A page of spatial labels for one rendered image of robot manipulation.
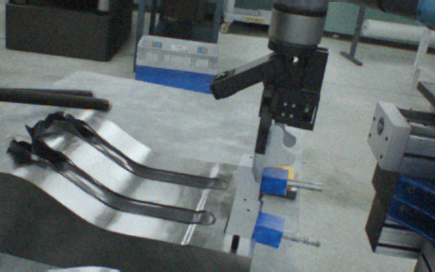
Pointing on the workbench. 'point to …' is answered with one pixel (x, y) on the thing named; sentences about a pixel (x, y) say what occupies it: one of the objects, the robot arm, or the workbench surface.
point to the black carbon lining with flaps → (38, 150)
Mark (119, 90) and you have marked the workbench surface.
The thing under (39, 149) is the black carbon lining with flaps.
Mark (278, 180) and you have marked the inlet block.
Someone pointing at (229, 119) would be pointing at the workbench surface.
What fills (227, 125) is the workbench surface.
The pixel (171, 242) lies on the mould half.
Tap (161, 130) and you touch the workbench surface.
